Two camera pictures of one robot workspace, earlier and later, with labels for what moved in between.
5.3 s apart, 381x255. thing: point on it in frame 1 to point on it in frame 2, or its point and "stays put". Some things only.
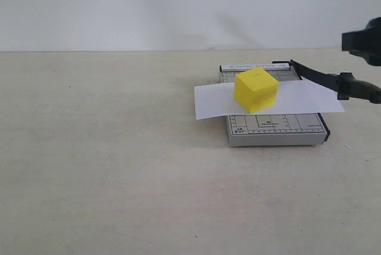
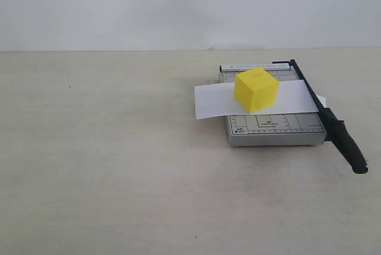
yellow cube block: x=255 y=89 stays put
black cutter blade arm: x=345 y=84 to x=336 y=130
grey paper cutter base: x=274 y=128 stays put
